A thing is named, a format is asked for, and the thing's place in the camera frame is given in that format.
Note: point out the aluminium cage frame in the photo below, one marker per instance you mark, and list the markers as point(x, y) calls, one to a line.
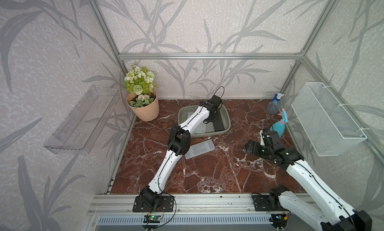
point(246, 51)

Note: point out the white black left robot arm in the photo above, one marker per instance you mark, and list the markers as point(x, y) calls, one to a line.
point(178, 145)

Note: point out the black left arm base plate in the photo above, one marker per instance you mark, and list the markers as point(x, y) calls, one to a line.
point(161, 204)

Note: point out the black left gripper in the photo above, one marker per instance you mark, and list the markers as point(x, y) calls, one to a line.
point(217, 117)

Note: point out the green left circuit board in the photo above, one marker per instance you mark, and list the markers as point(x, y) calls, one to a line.
point(152, 219)

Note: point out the artificial white green flowers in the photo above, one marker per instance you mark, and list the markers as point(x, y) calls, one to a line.
point(141, 83)

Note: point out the terracotta flower pot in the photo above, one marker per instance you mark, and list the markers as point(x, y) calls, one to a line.
point(147, 113)

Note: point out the black pencil case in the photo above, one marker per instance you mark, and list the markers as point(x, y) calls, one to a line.
point(219, 126)

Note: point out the translucent white pencil case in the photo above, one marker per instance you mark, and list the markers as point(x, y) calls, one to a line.
point(200, 130)
point(200, 149)

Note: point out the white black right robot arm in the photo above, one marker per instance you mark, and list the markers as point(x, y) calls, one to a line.
point(332, 213)

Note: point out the clear acrylic wall shelf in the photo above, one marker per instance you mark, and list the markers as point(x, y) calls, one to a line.
point(78, 133)

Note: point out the right circuit board with wires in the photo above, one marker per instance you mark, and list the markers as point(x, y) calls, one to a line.
point(279, 221)

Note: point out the white wire mesh basket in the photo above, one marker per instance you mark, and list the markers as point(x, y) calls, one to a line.
point(328, 125)

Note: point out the aluminium front rail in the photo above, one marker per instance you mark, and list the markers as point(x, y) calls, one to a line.
point(218, 203)

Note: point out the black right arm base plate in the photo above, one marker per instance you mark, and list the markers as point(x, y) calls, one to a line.
point(266, 203)

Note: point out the clear blue-capped spray bottle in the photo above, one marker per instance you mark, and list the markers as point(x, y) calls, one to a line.
point(274, 105)

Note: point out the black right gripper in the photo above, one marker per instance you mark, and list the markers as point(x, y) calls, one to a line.
point(256, 145)

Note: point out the teal pink-trigger spray bottle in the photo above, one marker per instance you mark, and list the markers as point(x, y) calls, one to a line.
point(280, 126)

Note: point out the grey-green plastic storage box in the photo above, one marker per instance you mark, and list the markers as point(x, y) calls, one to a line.
point(182, 117)

